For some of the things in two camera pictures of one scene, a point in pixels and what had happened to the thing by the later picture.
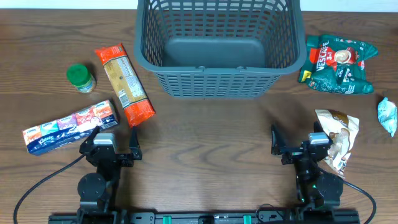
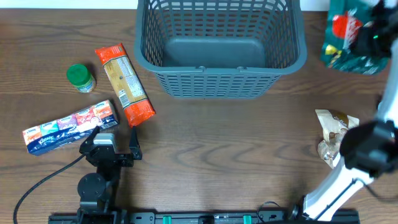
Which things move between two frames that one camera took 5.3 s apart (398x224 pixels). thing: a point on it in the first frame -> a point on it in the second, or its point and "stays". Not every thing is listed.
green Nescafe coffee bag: (337, 64) -> (344, 17)
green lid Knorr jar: (79, 75) stays
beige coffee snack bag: (343, 129) stays
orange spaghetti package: (137, 106) stays
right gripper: (296, 152) -> (367, 42)
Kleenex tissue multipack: (68, 132) stays
